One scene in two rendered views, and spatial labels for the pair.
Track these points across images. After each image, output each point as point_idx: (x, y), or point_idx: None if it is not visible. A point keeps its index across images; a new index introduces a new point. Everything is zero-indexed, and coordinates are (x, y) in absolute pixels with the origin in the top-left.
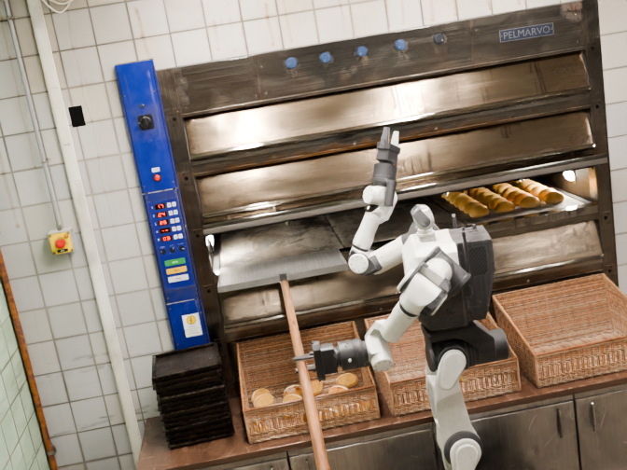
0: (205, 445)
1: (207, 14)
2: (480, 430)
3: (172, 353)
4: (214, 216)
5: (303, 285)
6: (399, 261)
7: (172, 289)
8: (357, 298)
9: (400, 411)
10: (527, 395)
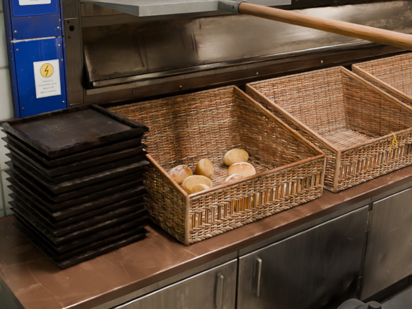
0: (115, 255)
1: None
2: (403, 202)
3: (31, 119)
4: None
5: (186, 35)
6: None
7: (22, 17)
8: (242, 57)
9: (341, 186)
10: None
